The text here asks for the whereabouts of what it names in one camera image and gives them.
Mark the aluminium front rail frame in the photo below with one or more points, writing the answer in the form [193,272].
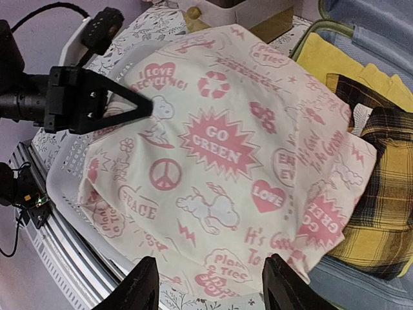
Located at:
[82,264]

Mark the drawer cabinet with dark top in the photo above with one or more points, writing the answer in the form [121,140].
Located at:
[266,19]

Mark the green hard-shell suitcase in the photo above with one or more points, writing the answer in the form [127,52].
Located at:
[377,32]

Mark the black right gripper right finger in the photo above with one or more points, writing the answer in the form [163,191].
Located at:
[283,289]

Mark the white pink printed cloth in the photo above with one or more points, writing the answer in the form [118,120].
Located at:
[242,139]

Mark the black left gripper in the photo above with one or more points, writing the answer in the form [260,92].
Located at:
[69,98]

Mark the yellow plaid garment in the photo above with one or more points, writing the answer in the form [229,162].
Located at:
[378,237]

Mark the floral white tablecloth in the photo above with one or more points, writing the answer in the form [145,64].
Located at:
[154,28]

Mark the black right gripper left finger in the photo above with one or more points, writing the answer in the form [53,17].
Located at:
[138,291]

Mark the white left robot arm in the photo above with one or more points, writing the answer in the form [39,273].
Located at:
[41,39]

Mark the plain yellow garment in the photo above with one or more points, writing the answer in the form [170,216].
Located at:
[321,58]

